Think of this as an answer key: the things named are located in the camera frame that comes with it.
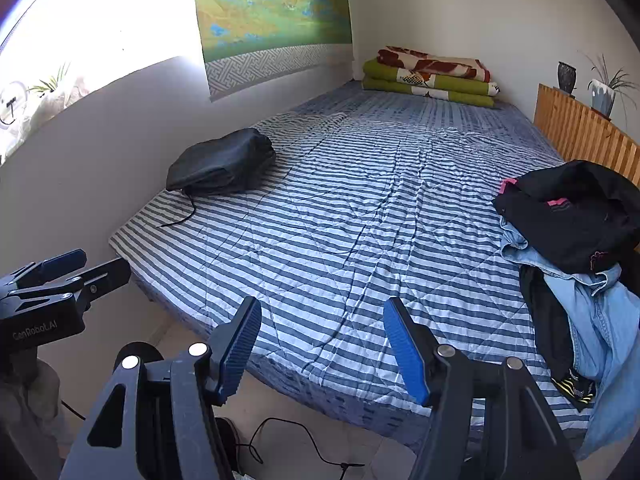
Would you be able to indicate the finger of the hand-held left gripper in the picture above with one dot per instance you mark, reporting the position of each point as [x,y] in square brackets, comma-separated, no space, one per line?
[65,261]
[107,272]

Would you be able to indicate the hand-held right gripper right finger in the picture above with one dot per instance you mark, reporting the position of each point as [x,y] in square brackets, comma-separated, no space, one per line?
[405,355]

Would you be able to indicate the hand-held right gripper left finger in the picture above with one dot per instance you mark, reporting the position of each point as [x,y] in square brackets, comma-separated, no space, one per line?
[240,350]

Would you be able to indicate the grey pants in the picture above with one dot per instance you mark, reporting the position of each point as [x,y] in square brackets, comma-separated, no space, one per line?
[215,152]

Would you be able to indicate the dark folded pants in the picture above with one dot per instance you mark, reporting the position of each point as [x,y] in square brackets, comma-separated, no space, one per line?
[262,172]

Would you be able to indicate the person's left hand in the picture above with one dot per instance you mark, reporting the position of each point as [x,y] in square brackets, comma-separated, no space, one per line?
[30,405]

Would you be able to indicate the striped bed quilt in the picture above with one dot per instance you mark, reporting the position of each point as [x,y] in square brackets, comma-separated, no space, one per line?
[375,220]

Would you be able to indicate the black garment with yellow stripes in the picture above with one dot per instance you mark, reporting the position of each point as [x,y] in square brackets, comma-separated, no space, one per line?
[545,320]

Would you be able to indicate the window sill plant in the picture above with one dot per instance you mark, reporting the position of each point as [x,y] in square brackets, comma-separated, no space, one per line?
[50,80]

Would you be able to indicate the light blue denim garment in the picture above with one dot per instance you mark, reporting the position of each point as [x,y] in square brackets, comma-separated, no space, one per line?
[600,320]

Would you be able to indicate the black garment with pink print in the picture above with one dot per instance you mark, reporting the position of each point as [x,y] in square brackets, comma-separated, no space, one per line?
[575,215]

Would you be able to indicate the folded green red blanket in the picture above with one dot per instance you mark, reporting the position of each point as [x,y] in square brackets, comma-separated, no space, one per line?
[430,80]

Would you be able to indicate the wooden slatted headboard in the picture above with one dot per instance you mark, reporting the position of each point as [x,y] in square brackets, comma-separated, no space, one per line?
[585,130]

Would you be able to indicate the dark vase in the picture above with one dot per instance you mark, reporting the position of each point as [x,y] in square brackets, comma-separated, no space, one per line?
[566,77]

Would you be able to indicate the potted plant in pale pot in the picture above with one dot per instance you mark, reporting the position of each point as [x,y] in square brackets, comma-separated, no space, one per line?
[602,97]

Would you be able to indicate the wall poster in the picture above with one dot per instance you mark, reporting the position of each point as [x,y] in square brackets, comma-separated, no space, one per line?
[270,10]

